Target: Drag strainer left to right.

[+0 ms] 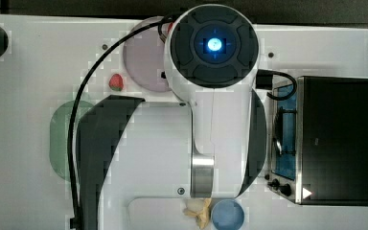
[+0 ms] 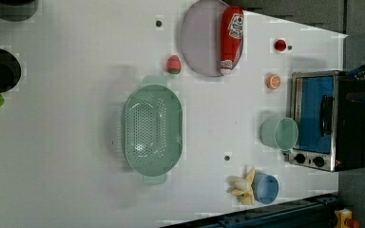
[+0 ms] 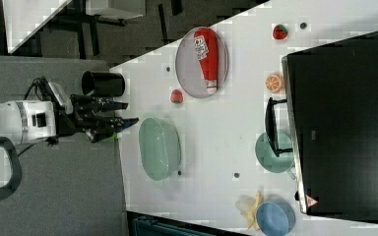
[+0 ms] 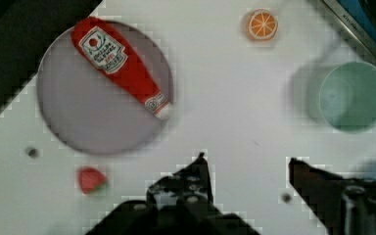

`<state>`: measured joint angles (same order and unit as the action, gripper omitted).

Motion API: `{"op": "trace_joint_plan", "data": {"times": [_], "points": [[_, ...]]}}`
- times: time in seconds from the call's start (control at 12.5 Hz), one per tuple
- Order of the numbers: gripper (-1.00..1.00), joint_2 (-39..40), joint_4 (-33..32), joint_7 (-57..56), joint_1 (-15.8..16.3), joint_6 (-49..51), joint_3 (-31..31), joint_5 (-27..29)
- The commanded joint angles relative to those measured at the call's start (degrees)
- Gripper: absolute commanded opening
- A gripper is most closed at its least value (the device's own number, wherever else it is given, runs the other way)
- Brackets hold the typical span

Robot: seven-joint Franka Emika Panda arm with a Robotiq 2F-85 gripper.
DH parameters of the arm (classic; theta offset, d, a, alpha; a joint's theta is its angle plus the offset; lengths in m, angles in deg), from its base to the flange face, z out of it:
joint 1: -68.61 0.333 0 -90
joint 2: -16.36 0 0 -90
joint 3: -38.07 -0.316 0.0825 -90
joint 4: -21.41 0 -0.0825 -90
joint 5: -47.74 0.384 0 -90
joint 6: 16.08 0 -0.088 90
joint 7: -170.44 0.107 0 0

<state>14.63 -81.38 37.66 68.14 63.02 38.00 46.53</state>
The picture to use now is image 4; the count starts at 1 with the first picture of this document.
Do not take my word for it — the red plush ketchup bottle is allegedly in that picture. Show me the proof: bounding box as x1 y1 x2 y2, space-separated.
70 17 172 120

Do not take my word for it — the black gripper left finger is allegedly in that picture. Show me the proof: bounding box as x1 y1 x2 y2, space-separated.
146 152 213 211

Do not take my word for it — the red strawberry toy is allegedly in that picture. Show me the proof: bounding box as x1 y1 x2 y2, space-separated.
77 166 108 195

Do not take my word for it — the green plastic strainer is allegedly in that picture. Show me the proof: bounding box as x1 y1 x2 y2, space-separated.
289 60 376 133

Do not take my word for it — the orange slice toy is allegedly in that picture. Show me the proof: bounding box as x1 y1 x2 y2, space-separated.
246 9 278 41

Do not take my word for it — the blue toy oven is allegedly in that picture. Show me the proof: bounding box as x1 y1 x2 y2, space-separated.
306 0 376 66

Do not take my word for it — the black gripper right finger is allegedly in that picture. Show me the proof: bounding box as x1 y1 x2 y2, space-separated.
288 158 376 235

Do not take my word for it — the round grey plate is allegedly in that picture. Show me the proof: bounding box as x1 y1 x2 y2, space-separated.
36 21 166 156

